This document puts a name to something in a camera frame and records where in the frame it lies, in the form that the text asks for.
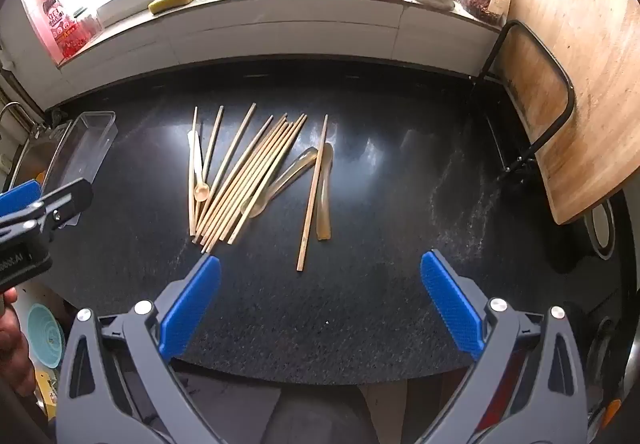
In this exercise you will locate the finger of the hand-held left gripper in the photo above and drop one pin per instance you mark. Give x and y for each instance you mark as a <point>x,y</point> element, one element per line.
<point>17,196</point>
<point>70,199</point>

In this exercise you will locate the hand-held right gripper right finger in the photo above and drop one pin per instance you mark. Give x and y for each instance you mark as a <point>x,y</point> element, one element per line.
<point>450,304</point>

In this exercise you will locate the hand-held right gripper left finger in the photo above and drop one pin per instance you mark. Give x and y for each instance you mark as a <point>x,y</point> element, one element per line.
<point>192,304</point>

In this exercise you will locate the clear plastic container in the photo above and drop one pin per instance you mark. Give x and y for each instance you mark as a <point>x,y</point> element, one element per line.
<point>82,144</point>

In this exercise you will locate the small pale spoon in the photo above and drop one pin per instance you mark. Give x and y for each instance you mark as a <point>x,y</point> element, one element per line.
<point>201,194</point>

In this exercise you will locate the pile of wooden chopsticks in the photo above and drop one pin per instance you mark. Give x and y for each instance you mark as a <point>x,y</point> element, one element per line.
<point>250,174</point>

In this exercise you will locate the person's left hand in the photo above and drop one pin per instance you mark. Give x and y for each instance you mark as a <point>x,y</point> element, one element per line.
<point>12,349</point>

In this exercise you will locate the steel sink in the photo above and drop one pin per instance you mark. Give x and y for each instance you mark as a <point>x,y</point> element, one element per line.
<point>35,154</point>

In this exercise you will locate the metal faucet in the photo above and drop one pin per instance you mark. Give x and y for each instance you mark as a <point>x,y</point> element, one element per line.
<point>12,107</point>

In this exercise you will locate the white round dish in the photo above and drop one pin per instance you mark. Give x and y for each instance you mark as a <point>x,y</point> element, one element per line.
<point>600,229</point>

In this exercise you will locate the dark metal pot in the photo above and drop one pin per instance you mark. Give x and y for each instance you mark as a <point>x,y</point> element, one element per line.
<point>617,354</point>

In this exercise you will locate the small glass jar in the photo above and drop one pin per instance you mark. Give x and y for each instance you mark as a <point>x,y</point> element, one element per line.
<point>87,23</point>

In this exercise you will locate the red soap pump bottle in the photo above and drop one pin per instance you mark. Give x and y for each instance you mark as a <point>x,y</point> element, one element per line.
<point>52,19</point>

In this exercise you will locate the yellow sponge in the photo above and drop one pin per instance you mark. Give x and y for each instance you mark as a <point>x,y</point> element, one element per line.
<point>172,0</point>

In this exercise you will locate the black metal rack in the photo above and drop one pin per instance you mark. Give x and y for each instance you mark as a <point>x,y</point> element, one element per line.
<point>567,89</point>

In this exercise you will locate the wooden cutting board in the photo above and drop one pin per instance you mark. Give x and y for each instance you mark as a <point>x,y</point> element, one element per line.
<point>580,74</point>

